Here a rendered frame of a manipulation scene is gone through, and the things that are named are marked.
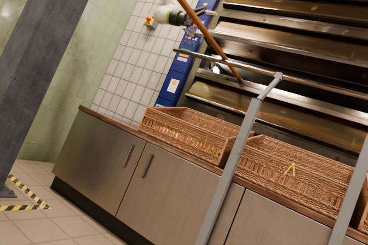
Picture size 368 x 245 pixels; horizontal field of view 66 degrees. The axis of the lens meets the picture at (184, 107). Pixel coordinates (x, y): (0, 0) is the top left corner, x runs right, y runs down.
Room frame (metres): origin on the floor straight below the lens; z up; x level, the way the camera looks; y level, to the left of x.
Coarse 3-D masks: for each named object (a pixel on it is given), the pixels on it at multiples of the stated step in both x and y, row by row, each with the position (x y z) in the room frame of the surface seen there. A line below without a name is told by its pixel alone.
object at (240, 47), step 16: (224, 48) 2.09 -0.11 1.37; (240, 48) 1.97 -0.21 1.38; (256, 48) 1.87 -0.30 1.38; (272, 48) 1.78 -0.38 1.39; (288, 64) 1.87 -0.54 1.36; (304, 64) 1.78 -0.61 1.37; (320, 64) 1.69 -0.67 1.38; (336, 64) 1.62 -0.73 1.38; (352, 64) 1.55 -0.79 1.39; (352, 80) 1.70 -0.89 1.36
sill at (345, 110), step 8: (200, 72) 2.16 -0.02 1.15; (208, 72) 2.13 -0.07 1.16; (232, 80) 2.03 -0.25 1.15; (240, 80) 2.00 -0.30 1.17; (256, 88) 1.94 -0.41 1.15; (264, 88) 1.91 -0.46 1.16; (288, 96) 1.83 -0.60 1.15; (296, 96) 1.81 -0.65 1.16; (304, 96) 1.78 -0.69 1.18; (312, 104) 1.75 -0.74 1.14; (320, 104) 1.73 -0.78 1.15; (328, 104) 1.71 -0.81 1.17; (344, 112) 1.66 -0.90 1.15; (352, 112) 1.64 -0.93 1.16; (360, 112) 1.62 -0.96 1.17
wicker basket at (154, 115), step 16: (144, 112) 1.72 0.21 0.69; (160, 112) 1.66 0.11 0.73; (176, 112) 2.02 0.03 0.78; (192, 112) 2.08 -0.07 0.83; (144, 128) 1.70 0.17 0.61; (176, 128) 1.60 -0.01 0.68; (192, 128) 1.56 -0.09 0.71; (208, 128) 1.99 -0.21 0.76; (176, 144) 1.58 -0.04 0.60; (208, 144) 1.50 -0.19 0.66; (224, 144) 1.46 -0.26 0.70; (208, 160) 1.48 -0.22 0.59; (224, 160) 1.53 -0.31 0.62
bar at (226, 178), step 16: (176, 48) 1.86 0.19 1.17; (224, 64) 1.69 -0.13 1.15; (240, 64) 1.62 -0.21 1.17; (304, 80) 1.44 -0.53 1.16; (256, 112) 1.32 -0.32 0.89; (240, 128) 1.32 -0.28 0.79; (240, 144) 1.31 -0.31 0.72; (224, 176) 1.32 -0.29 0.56; (352, 176) 1.09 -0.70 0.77; (224, 192) 1.31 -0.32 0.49; (352, 192) 1.08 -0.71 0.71; (352, 208) 1.07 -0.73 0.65; (208, 224) 1.31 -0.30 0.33; (336, 224) 1.08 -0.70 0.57; (336, 240) 1.08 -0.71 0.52
